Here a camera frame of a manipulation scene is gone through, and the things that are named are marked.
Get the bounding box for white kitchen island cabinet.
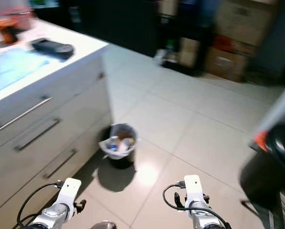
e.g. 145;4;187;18
0;19;112;229

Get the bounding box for grey robot left foot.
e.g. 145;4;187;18
90;220;117;229

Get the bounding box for black bin with white liner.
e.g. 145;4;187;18
98;123;139;169

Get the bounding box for orange red tag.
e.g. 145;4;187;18
254;130;270;152

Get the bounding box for small cardboard box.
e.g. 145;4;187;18
204;46;248;82

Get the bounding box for small beige box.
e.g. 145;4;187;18
178;37;200;68

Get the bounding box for blue cloth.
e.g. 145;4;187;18
0;47;51;94

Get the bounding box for black flat case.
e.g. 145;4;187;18
31;38;74;61

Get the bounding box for red box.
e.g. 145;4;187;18
211;34;258;57

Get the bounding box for dark cabinet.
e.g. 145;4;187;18
61;0;160;57

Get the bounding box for large cardboard box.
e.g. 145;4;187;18
213;0;280;47

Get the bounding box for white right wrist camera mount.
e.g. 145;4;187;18
183;174;204;206

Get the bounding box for silver drawer bar handle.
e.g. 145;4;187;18
13;117;61;152
0;96;53;133
42;148;78;180

